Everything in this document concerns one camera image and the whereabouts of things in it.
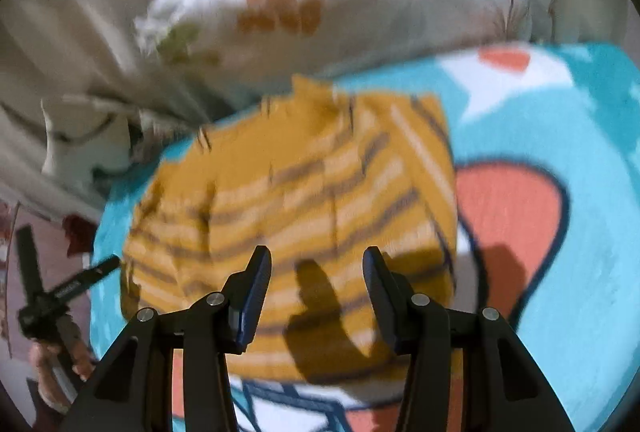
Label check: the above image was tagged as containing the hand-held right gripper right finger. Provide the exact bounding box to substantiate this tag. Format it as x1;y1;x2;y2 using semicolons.
362;246;576;432

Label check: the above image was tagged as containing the teal star printed blanket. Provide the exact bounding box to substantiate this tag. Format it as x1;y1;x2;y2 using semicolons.
90;42;640;432

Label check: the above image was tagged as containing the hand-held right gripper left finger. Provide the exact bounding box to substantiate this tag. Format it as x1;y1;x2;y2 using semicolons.
60;245;273;432

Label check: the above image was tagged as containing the white pillow with dark print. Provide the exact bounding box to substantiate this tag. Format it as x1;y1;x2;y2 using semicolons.
0;94;201;217

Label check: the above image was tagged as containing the person's left hand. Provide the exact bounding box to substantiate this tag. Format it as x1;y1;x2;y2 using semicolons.
27;312;98;415

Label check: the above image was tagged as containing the yellow striped sweater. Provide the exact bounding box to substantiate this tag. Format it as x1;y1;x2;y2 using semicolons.
120;74;460;385

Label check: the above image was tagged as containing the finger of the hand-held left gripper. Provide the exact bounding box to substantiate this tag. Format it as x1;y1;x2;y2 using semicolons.
14;226;47;305
50;255;122;305

